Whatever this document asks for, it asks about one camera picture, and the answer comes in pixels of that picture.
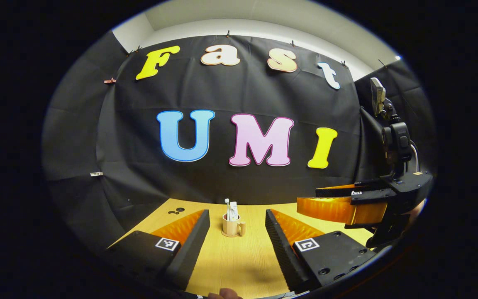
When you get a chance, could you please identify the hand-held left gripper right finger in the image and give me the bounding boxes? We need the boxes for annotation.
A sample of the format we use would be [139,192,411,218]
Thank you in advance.
[265,208,383,293]

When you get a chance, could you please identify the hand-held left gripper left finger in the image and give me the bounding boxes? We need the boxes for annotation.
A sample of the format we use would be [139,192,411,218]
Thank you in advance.
[105,209,211,291]

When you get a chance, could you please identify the beige cup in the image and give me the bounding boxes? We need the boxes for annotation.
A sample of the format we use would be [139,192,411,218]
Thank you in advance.
[222,213,246,237]

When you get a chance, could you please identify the wooden desktop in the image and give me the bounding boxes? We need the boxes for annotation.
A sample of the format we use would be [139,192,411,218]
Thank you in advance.
[110,198,374,299]

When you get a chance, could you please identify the black backdrop cloth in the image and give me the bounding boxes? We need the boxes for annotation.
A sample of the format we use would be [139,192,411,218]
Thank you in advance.
[42,31,434,258]

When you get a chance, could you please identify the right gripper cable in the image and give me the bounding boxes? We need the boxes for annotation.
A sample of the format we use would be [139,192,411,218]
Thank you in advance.
[409,140,420,173]

